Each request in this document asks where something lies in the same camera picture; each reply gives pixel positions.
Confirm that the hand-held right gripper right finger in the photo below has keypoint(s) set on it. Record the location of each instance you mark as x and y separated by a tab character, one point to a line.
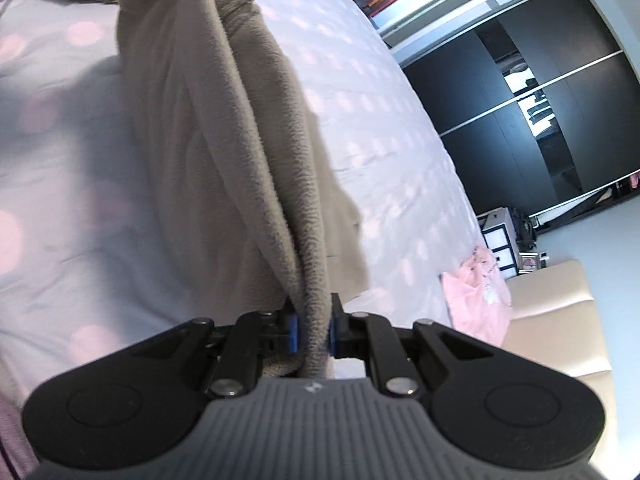
334	340

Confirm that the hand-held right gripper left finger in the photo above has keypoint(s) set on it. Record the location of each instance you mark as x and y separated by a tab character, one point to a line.
294	332

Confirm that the beige fleece hoodie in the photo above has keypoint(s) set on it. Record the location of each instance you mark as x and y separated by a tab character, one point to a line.
240	135

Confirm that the pink printed pillow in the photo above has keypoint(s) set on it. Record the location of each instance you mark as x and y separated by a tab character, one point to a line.
477	300

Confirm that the grey and white nightstand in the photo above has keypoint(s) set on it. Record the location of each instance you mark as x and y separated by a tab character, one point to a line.
502	240

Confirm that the cream padded headboard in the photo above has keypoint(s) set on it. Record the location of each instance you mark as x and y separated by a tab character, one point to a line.
555	320

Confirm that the dotted white bed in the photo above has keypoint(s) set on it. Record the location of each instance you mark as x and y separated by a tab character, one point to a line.
65	185

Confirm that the black sliding wardrobe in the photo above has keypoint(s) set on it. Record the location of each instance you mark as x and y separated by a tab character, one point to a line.
565	110

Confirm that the picture frame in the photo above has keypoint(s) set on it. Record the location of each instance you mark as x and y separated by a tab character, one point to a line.
532	261

